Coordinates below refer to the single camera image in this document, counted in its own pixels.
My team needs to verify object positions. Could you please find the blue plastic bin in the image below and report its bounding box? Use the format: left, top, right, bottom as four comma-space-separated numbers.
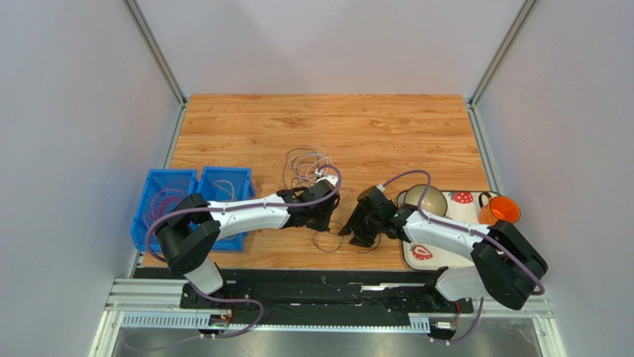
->
196, 166, 255, 252
129, 169, 198, 252

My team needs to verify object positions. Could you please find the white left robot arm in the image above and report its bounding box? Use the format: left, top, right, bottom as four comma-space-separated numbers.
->
147, 175, 341, 295

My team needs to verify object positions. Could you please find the blue plastic bin right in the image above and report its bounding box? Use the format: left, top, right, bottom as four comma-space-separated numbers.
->
196, 166, 255, 252

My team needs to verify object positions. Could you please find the beige bowl black rim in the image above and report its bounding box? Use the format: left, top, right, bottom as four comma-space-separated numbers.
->
403, 184, 448, 216

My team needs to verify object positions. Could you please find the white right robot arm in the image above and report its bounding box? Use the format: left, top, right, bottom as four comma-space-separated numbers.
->
339, 186, 548, 310

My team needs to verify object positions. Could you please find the aluminium frame post right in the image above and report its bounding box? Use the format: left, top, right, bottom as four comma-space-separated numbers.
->
468, 0, 540, 109

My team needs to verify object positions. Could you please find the strawberry print tray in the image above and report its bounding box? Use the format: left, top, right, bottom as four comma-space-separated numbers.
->
400, 190, 499, 271

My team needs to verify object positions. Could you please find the pink thin cable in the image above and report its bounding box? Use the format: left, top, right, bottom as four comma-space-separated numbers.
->
142, 178, 192, 234

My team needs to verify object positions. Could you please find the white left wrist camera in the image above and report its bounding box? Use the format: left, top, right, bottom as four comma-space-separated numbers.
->
314, 170, 339, 187

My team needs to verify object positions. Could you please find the yellow thin cable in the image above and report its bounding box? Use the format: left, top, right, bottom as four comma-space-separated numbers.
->
213, 178, 240, 204

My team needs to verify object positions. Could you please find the white thin cable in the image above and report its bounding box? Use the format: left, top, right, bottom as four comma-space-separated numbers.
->
282, 143, 348, 199

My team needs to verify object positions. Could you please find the blue plastic bin left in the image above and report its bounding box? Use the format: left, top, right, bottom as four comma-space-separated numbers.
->
129, 169, 198, 252

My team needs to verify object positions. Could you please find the aluminium frame post left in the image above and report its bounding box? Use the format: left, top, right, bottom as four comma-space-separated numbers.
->
122, 0, 188, 107

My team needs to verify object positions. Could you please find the aluminium frame post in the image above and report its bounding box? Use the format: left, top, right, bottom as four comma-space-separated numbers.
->
122, 0, 188, 107
468, 0, 540, 109

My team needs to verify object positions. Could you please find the slotted white cable duct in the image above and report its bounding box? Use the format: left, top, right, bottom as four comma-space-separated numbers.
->
121, 311, 431, 333

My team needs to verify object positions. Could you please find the orange plastic cup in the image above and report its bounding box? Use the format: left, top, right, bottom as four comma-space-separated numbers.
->
478, 192, 522, 225

